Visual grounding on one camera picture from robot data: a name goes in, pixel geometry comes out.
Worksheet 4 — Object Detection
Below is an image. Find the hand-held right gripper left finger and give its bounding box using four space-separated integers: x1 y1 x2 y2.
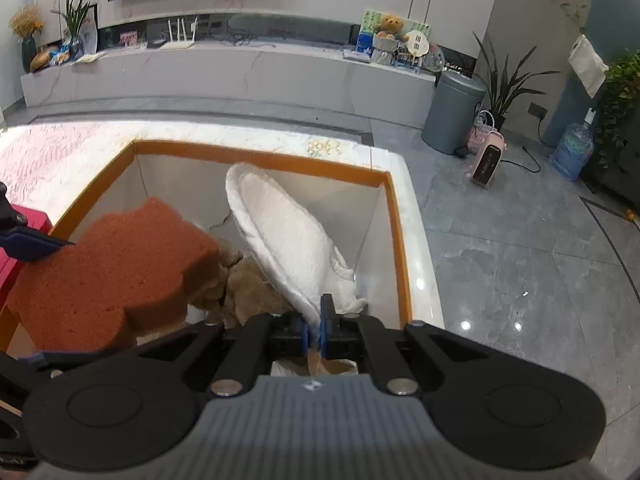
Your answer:
135 311 309 397

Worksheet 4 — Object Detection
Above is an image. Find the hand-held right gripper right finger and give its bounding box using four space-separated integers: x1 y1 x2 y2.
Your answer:
320 294 488 395

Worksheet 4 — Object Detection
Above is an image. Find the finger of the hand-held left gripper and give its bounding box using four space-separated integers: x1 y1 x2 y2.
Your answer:
0 351 67 402
0 183 77 263

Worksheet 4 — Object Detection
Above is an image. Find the brown sponge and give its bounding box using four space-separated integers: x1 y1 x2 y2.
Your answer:
6 196 221 351

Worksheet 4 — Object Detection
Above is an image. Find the white terry slipper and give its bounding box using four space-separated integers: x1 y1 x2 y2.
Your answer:
225 162 369 376

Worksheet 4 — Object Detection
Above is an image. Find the white storage box orange rim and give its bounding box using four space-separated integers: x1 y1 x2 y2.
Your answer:
0 125 446 361

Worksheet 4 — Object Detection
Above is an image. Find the pink box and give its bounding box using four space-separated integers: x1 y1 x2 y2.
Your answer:
0 204 53 311

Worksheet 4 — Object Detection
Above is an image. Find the brown plush toy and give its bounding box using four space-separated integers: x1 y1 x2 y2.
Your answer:
190 240 301 331

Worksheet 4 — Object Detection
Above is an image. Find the brown bread-shaped toy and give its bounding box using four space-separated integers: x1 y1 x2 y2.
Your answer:
29 47 54 74

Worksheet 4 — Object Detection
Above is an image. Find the blue vase with yellow flowers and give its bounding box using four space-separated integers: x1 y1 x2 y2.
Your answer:
9 4 46 74

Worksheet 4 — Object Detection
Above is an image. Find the green plant in glass vase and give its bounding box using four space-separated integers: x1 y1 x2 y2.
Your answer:
51 0 102 59

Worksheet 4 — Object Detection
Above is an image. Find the pink space heater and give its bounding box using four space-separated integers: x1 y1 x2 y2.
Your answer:
465 130 506 189

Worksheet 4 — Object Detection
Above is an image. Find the long grey television console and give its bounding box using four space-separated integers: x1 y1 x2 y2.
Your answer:
21 12 436 128

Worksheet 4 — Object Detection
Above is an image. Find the grey pedal trash can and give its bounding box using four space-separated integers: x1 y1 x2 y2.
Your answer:
421 71 487 155

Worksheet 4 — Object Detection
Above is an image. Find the white router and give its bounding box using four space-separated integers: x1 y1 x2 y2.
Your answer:
160 17 199 51

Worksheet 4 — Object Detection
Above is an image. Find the round white hand fan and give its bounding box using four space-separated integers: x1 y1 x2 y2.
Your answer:
402 30 431 57

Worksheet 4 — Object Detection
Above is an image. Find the long-leaved potted plant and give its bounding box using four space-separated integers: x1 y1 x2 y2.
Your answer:
472 32 549 134

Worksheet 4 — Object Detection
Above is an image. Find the blue water jug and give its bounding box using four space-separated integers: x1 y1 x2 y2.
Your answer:
549 109 596 181

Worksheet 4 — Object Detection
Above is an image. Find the brown teddy bear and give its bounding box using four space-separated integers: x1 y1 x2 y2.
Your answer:
372 14 406 42

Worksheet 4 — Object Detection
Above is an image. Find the green printed card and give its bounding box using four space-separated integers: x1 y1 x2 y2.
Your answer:
361 9 432 42

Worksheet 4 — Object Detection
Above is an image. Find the white hanging cloth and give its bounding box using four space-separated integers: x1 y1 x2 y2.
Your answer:
568 35 610 100

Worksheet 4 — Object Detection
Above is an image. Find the bushy green leafy plant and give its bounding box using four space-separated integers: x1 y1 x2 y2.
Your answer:
595 50 640 172

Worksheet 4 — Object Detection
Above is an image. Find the pink wire basket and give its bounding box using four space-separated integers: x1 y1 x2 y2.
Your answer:
467 109 501 136

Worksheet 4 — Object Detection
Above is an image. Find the black heater power cable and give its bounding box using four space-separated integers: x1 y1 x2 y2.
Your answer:
500 146 544 174

